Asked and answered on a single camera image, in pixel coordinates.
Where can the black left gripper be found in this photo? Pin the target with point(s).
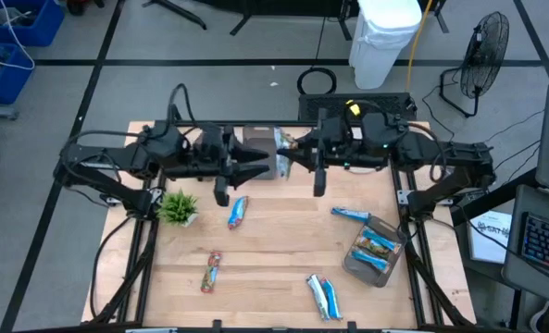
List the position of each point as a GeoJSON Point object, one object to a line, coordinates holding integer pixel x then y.
{"type": "Point", "coordinates": [209, 155]}

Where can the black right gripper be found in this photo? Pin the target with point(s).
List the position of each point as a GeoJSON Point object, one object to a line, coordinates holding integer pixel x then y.
{"type": "Point", "coordinates": [339, 143]}

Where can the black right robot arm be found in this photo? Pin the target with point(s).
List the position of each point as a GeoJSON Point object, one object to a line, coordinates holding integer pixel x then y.
{"type": "Point", "coordinates": [459, 157]}

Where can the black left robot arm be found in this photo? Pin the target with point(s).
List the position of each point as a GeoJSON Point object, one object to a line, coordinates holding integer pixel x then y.
{"type": "Point", "coordinates": [98, 157]}

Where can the Chewy bar blue red wrapper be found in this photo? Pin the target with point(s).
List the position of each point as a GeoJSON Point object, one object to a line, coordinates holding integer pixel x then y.
{"type": "Point", "coordinates": [238, 213]}

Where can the black mesh computer case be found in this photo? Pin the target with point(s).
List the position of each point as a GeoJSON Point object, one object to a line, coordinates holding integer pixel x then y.
{"type": "Point", "coordinates": [311, 102]}

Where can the green plant in white pot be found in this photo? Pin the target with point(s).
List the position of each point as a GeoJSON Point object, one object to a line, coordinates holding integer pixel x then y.
{"type": "Point", "coordinates": [177, 208]}

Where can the white trash can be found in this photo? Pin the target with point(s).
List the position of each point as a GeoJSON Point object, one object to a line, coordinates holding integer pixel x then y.
{"type": "Point", "coordinates": [380, 41]}

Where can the black partition screen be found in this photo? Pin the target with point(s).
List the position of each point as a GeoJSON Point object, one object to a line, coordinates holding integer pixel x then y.
{"type": "Point", "coordinates": [278, 5]}

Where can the white printed paper sheet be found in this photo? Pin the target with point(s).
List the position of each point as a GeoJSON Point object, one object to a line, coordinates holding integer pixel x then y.
{"type": "Point", "coordinates": [487, 245]}

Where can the black floor fan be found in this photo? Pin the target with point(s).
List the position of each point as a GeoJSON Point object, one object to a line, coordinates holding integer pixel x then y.
{"type": "Point", "coordinates": [484, 55]}

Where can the grey desk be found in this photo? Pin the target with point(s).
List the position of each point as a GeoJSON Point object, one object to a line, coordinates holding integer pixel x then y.
{"type": "Point", "coordinates": [515, 259]}

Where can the blue storage bin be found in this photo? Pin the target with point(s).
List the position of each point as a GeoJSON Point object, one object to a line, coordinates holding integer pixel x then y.
{"type": "Point", "coordinates": [10, 83]}
{"type": "Point", "coordinates": [47, 28]}

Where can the black backlit keyboard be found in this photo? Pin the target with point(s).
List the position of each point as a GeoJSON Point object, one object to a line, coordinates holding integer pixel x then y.
{"type": "Point", "coordinates": [547, 242]}

